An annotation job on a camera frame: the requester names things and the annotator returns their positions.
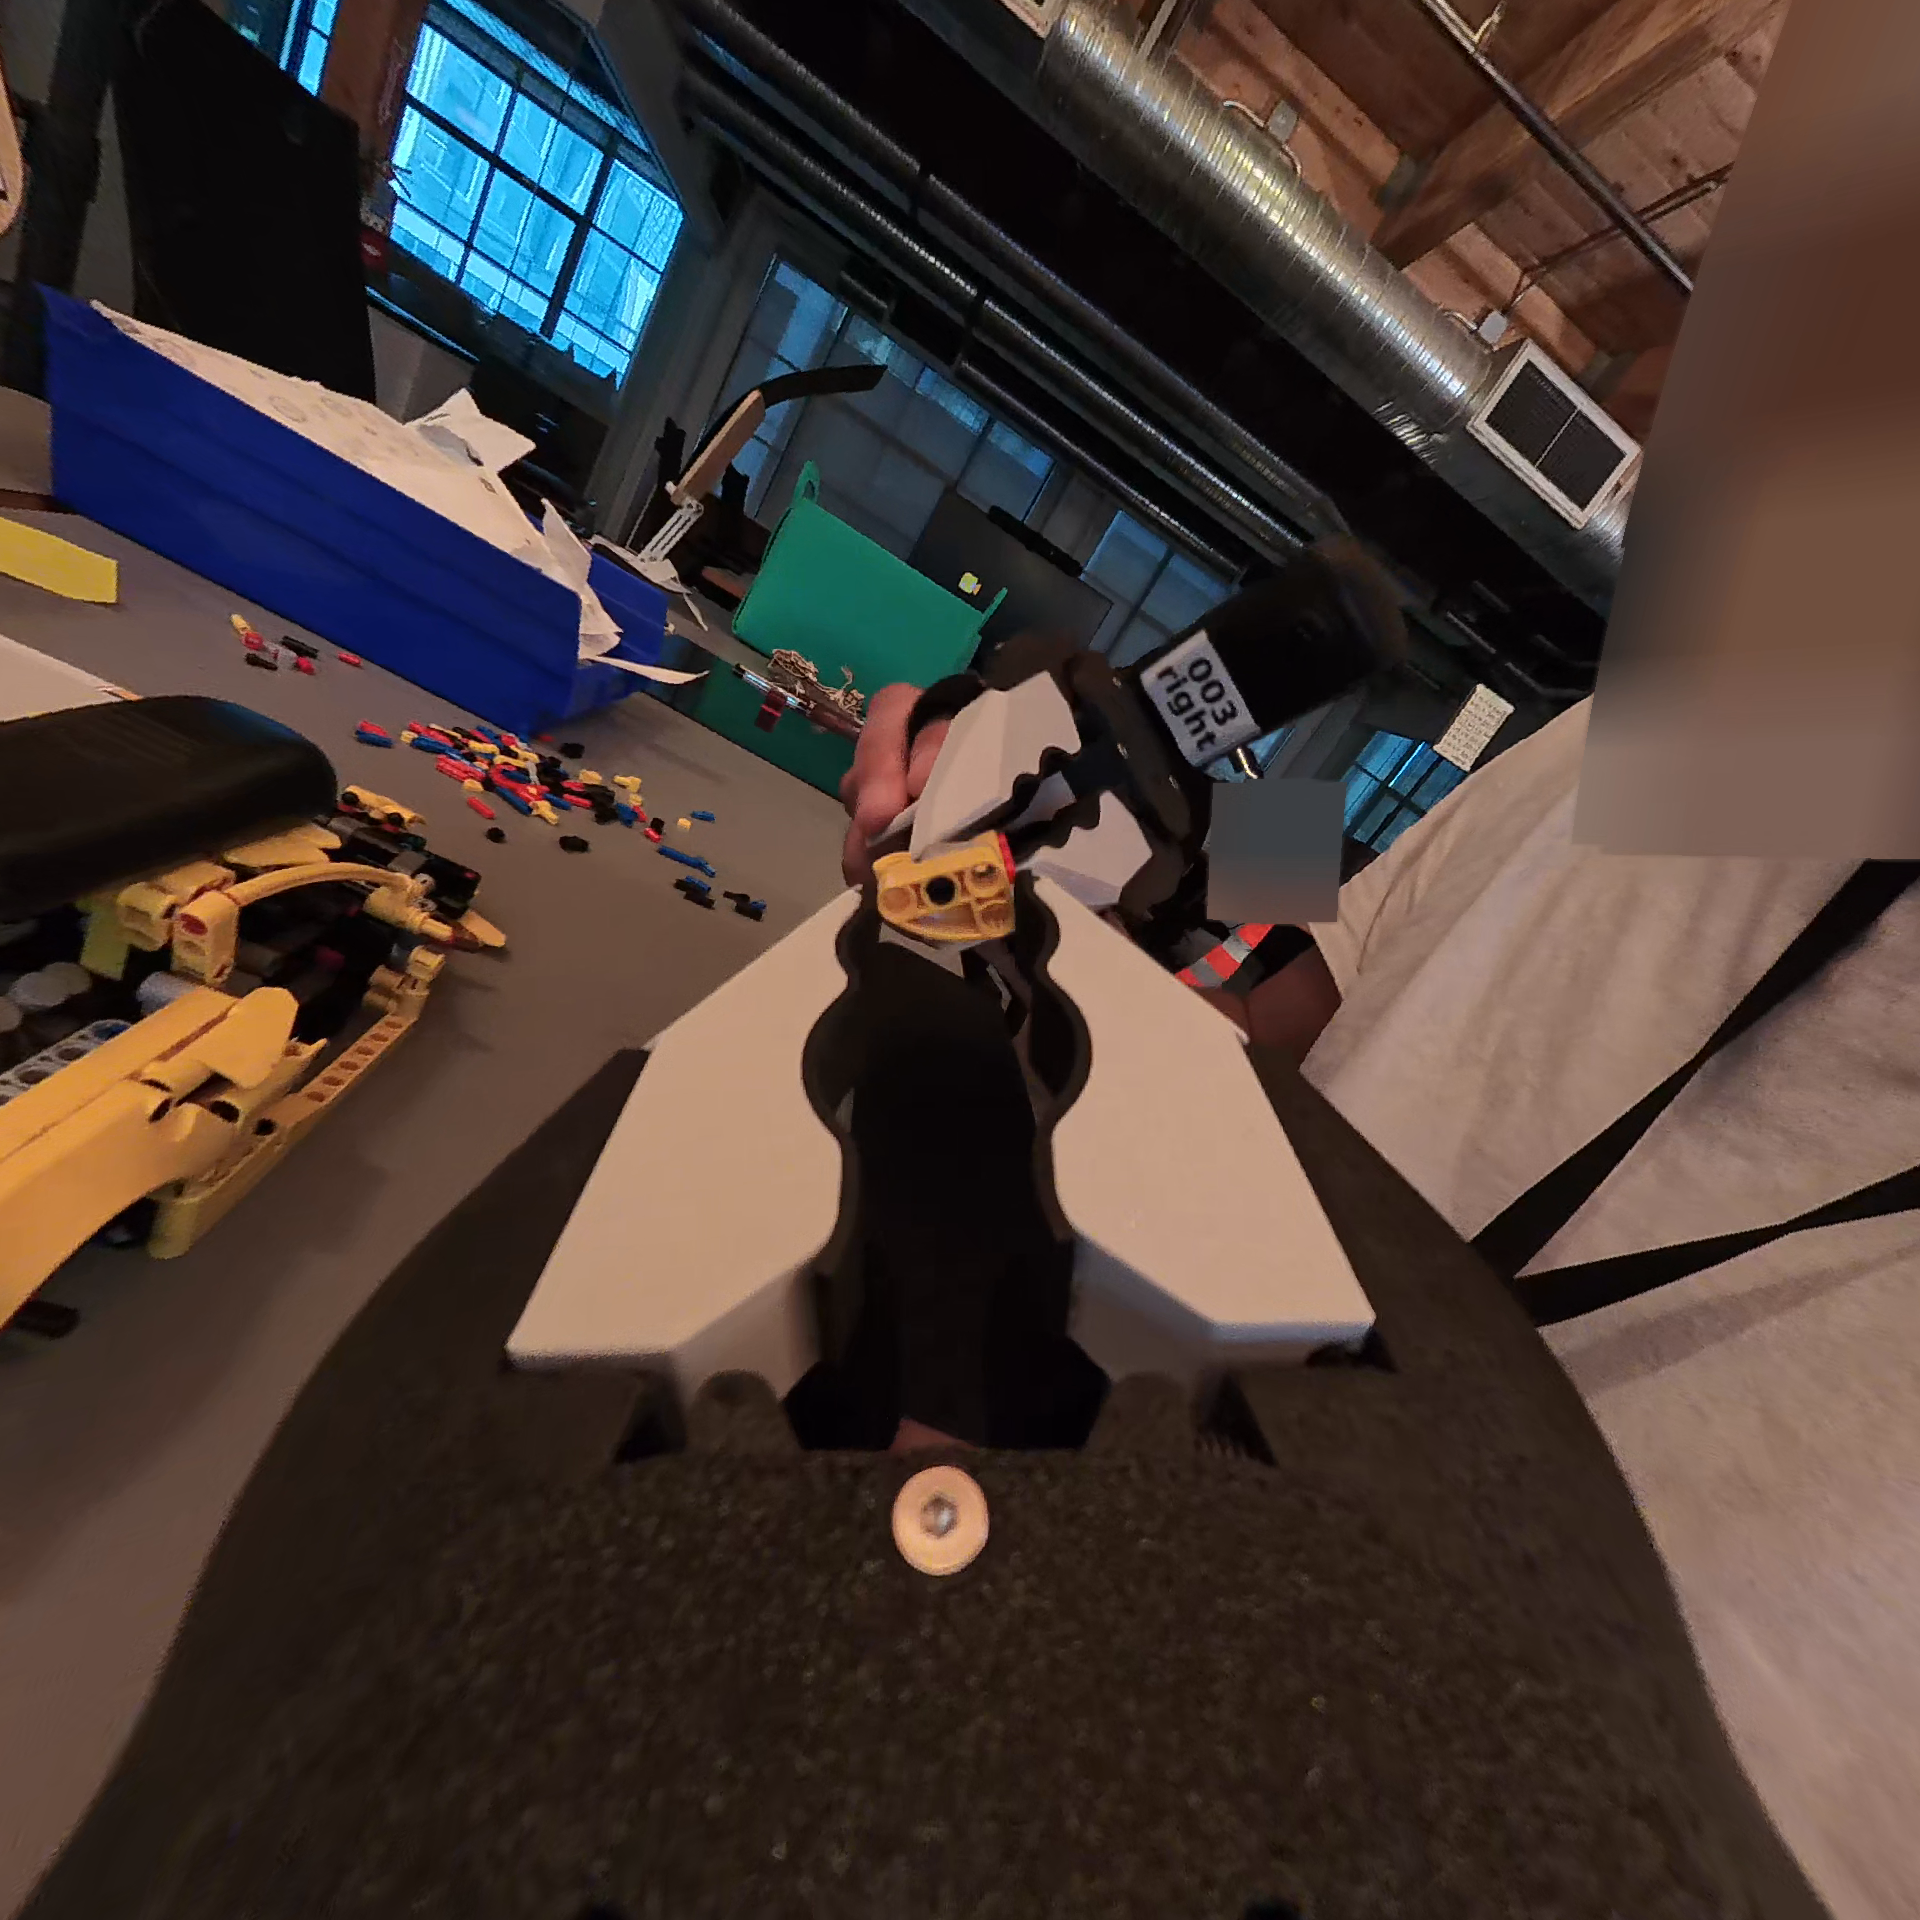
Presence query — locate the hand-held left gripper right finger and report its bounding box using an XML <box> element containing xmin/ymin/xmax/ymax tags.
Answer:
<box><xmin>1019</xmin><ymin>873</ymin><xmax>1376</xmax><ymax>1383</ymax></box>

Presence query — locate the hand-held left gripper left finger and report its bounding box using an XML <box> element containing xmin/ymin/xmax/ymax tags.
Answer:
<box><xmin>508</xmin><ymin>884</ymin><xmax>873</xmax><ymax>1389</ymax></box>

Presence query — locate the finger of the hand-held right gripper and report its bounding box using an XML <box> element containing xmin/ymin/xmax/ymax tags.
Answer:
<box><xmin>900</xmin><ymin>670</ymin><xmax>1089</xmax><ymax>860</ymax></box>
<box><xmin>1027</xmin><ymin>809</ymin><xmax>1162</xmax><ymax>916</ymax></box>

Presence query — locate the small yellow curved panel brick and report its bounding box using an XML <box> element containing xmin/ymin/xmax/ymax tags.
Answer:
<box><xmin>873</xmin><ymin>836</ymin><xmax>1025</xmax><ymax>951</ymax></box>

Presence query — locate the grey desk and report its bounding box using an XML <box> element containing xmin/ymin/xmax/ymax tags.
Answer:
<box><xmin>0</xmin><ymin>390</ymin><xmax>903</xmax><ymax>1877</ymax></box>

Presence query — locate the person's right hand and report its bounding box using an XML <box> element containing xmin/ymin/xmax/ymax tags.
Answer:
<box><xmin>836</xmin><ymin>680</ymin><xmax>963</xmax><ymax>889</ymax></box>

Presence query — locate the green plastic bin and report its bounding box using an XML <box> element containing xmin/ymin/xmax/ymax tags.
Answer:
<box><xmin>736</xmin><ymin>461</ymin><xmax>1011</xmax><ymax>797</ymax></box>

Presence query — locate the white air vent grille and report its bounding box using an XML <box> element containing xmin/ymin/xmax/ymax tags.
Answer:
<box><xmin>1468</xmin><ymin>342</ymin><xmax>1642</xmax><ymax>527</ymax></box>

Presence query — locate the wide paned window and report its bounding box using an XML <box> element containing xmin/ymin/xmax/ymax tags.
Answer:
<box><xmin>751</xmin><ymin>255</ymin><xmax>1443</xmax><ymax>841</ymax></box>

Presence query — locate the pile of small coloured pins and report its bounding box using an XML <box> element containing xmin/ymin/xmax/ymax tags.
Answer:
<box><xmin>229</xmin><ymin>613</ymin><xmax>771</xmax><ymax>921</ymax></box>

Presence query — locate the yellow brick toy car model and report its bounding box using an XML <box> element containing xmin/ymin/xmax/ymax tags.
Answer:
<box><xmin>0</xmin><ymin>780</ymin><xmax>509</xmax><ymax>1328</ymax></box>

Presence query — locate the person's white shirt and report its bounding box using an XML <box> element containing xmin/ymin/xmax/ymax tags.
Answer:
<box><xmin>1297</xmin><ymin>697</ymin><xmax>1920</xmax><ymax>1920</ymax></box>

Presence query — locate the black foam capsule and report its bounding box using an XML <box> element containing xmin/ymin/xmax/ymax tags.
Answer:
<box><xmin>0</xmin><ymin>694</ymin><xmax>339</xmax><ymax>923</ymax></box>

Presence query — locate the large paned window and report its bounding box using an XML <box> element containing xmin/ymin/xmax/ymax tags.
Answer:
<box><xmin>287</xmin><ymin>0</ymin><xmax>684</xmax><ymax>383</ymax></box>

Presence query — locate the blue plastic bin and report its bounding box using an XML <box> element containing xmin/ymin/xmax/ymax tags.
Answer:
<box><xmin>42</xmin><ymin>285</ymin><xmax>672</xmax><ymax>736</ymax></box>

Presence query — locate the building instruction booklet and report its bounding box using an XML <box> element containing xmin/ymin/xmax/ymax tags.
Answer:
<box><xmin>0</xmin><ymin>630</ymin><xmax>145</xmax><ymax>721</ymax></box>

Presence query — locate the yellow paper scrap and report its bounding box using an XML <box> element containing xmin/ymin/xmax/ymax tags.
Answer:
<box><xmin>0</xmin><ymin>516</ymin><xmax>119</xmax><ymax>606</ymax></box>

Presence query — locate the black monitor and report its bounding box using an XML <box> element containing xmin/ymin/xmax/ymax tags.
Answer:
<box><xmin>113</xmin><ymin>0</ymin><xmax>378</xmax><ymax>400</ymax></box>

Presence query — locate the silver metal chain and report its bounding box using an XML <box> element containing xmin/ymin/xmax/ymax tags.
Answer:
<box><xmin>756</xmin><ymin>647</ymin><xmax>873</xmax><ymax>736</ymax></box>

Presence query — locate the black lanyard strap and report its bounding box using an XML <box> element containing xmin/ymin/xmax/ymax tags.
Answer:
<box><xmin>1471</xmin><ymin>861</ymin><xmax>1920</xmax><ymax>1325</ymax></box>

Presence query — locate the silver ventilation duct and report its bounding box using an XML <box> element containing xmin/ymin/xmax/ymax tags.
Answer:
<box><xmin>1036</xmin><ymin>0</ymin><xmax>1637</xmax><ymax>600</ymax></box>

